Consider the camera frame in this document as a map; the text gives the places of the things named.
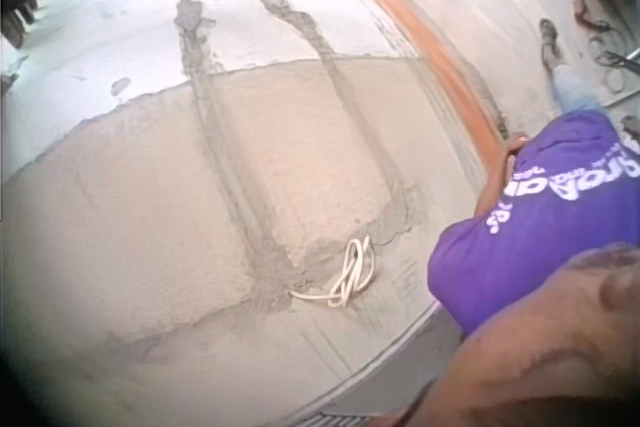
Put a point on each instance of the person's left hand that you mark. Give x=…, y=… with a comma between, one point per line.
x=515, y=147

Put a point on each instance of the person's left fingers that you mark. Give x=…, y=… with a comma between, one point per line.
x=513, y=140

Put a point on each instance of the long orange pipe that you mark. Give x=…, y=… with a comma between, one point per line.
x=425, y=42

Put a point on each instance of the person's legs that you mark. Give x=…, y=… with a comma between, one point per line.
x=570, y=84

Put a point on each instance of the grey metal floor rail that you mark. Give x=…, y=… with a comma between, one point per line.
x=395, y=367

